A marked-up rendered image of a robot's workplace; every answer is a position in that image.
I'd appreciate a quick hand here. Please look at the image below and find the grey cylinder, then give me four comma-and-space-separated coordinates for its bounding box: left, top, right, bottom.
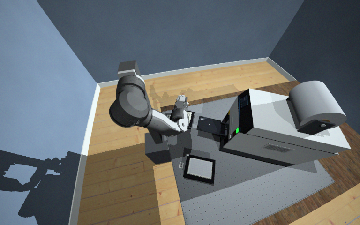
289, 81, 347, 129

